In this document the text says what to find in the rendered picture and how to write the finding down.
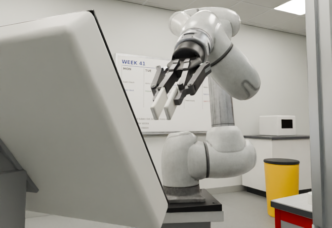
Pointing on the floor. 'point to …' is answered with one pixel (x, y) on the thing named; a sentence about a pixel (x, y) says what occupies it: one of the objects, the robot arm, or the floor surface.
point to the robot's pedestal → (191, 219)
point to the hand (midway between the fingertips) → (165, 103)
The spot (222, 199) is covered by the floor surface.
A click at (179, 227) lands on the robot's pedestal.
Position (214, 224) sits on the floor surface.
